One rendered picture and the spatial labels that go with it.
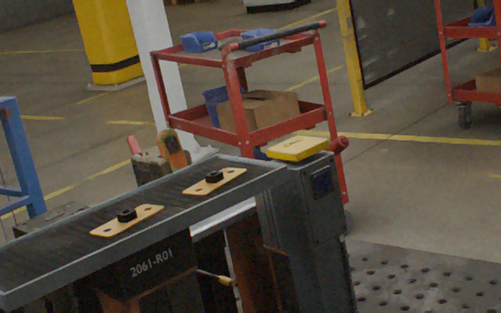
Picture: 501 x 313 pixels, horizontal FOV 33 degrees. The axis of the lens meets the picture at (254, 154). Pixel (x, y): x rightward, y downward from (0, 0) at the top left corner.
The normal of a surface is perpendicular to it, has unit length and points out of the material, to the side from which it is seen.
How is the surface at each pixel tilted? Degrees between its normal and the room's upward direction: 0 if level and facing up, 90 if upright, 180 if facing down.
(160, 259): 90
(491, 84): 90
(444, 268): 0
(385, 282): 0
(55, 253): 0
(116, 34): 90
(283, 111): 90
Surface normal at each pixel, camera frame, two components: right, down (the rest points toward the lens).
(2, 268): -0.19, -0.94
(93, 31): -0.65, 0.34
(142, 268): 0.63, 0.10
